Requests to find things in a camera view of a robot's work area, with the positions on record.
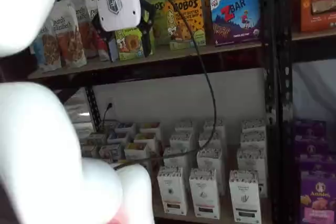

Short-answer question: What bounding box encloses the brown wooden shelf board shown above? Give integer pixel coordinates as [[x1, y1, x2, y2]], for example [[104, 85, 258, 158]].
[[292, 28, 336, 42], [151, 140, 272, 224], [27, 40, 264, 79]]

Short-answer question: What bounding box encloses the white box pink strip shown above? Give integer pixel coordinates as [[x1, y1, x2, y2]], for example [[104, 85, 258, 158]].
[[188, 168, 222, 220], [203, 119, 226, 133], [196, 147, 224, 196], [198, 130, 224, 152]]

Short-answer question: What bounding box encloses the purple Annie's box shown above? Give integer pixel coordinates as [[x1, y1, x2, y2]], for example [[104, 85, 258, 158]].
[[293, 120, 328, 143], [295, 139, 336, 173], [299, 169, 336, 224]]

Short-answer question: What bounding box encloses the black metal shelf rack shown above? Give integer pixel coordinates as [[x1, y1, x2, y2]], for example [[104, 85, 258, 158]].
[[27, 0, 336, 224]]

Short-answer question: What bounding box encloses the small blue snack box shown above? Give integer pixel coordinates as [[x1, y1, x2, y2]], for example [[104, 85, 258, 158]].
[[108, 38, 119, 62]]

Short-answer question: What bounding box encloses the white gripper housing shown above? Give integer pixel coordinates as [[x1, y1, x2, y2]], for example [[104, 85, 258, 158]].
[[92, 0, 156, 58]]

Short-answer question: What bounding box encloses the blue Z Bar box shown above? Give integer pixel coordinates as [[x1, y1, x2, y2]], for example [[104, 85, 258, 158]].
[[209, 0, 262, 47]]

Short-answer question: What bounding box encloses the white box orange strip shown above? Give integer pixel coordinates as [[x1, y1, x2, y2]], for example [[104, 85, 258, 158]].
[[162, 147, 190, 170], [156, 166, 188, 216], [174, 120, 195, 134], [169, 131, 194, 151]]

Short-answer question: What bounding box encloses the small white snack box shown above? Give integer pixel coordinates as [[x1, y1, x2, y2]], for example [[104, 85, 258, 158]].
[[139, 121, 161, 135], [98, 144, 123, 162], [106, 132, 130, 146], [80, 144, 100, 158], [123, 142, 151, 161], [86, 132, 108, 146], [113, 122, 137, 134], [133, 132, 159, 146]]

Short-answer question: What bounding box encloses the small green Bobo's box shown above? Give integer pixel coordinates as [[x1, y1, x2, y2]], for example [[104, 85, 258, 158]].
[[114, 28, 155, 61]]

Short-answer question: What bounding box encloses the white box green strip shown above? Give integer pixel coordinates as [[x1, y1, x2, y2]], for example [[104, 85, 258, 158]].
[[239, 131, 267, 152], [228, 169, 263, 223], [236, 147, 266, 199], [241, 119, 266, 134]]

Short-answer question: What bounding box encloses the tall green Bobo's box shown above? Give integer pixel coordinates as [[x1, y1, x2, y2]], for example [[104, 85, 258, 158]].
[[150, 0, 182, 46]]

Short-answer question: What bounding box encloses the Purely Elizabeth granola bag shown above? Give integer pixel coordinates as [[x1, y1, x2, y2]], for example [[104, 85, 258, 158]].
[[49, 0, 88, 69], [31, 24, 62, 73], [83, 0, 111, 62], [74, 0, 101, 60]]

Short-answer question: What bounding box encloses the yellow Bobo's peanut butter box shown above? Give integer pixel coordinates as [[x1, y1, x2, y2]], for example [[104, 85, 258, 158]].
[[163, 0, 207, 51]]

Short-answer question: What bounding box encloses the long black cable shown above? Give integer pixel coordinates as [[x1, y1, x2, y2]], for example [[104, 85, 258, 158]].
[[112, 0, 217, 171]]

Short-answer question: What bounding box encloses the black power plug cord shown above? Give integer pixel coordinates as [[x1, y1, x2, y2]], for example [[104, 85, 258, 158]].
[[101, 102, 113, 132]]

